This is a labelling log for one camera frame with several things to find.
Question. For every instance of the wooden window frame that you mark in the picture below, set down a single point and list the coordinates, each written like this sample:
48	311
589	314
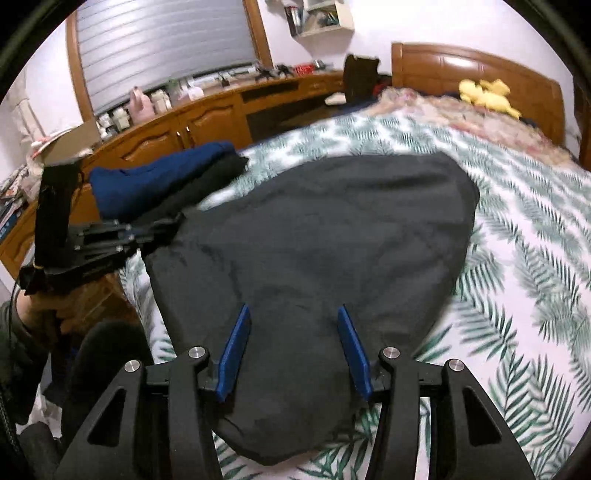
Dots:
258	32

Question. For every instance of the pink bottle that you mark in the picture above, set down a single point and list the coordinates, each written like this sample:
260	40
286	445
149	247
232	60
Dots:
141	106

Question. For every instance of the white wall shelf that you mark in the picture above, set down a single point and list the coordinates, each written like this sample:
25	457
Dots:
323	25

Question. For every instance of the floral quilt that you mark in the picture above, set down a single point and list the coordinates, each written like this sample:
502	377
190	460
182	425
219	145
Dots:
438	110

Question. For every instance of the white jar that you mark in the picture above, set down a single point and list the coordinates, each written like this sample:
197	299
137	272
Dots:
161	101

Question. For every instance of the red box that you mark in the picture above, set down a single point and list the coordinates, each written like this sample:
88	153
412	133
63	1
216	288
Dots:
304	69

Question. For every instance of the stack of magazines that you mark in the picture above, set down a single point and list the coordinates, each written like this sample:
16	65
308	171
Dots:
14	198

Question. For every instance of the person's left hand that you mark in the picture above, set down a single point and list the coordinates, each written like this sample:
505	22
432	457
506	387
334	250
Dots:
46	314

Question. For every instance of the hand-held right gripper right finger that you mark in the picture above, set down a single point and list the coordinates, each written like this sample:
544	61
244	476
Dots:
355	355

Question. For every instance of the black jacket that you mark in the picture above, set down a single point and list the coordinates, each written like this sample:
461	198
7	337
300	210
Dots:
314	240

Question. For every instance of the white flat item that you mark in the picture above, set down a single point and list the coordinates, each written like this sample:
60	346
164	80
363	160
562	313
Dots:
335	98

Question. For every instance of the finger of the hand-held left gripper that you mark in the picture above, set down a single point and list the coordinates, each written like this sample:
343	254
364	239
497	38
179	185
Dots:
120	228
115	251

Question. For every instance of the navy folded clothes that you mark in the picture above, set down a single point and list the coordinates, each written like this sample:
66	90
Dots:
152	177

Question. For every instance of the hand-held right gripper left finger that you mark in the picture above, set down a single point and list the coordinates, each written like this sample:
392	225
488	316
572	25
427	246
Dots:
235	350

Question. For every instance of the yellow plush toy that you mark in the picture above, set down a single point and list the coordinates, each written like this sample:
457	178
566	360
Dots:
480	92

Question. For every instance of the leaf print bed sheet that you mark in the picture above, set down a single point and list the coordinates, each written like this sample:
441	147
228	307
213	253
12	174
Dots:
508	277

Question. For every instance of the black bag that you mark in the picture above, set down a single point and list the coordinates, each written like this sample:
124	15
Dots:
360	74

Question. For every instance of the wooden headboard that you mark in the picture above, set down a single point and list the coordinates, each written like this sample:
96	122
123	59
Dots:
438	62

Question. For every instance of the wooden desk cabinet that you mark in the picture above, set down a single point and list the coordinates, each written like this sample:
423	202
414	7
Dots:
207	120

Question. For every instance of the person's left forearm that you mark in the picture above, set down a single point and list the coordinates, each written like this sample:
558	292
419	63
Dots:
18	360

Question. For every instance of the grey window blind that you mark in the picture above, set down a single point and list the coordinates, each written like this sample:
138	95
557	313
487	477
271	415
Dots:
161	41

